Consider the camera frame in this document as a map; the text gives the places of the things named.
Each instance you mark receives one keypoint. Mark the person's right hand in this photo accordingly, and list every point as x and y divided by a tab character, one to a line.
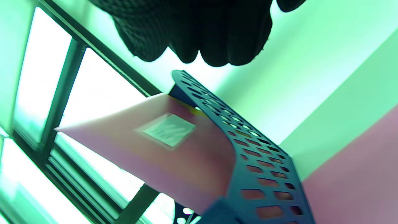
202	28

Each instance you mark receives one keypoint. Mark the orange cardstock sheet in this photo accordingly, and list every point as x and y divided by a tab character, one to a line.
194	111

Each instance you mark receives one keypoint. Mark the clear L-shaped folder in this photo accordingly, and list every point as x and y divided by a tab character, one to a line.
124	146

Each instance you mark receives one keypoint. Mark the pink cardstock sheet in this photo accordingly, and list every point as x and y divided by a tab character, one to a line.
357	186

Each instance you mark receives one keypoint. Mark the blue plastic file organizer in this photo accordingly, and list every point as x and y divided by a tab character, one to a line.
217	214

